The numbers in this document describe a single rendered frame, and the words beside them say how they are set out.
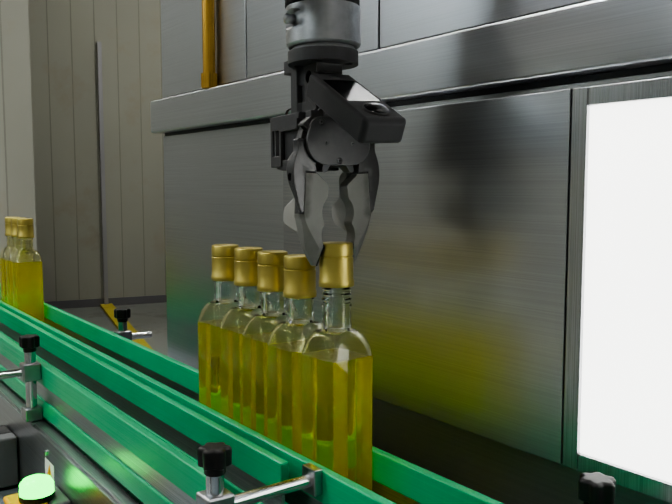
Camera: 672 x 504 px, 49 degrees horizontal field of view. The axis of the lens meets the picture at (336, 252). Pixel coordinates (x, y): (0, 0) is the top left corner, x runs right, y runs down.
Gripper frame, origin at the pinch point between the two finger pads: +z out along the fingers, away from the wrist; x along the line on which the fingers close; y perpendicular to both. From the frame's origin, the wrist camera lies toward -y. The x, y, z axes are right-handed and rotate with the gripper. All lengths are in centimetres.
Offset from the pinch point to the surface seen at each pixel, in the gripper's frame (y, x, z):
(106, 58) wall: 710, -165, -150
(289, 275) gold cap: 5.1, 2.6, 2.6
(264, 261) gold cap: 10.6, 2.7, 1.5
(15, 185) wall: 511, -46, -18
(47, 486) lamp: 37, 22, 32
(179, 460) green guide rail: 6.6, 14.4, 20.5
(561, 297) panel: -17.0, -13.4, 3.8
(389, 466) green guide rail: -4.1, -3.5, 21.4
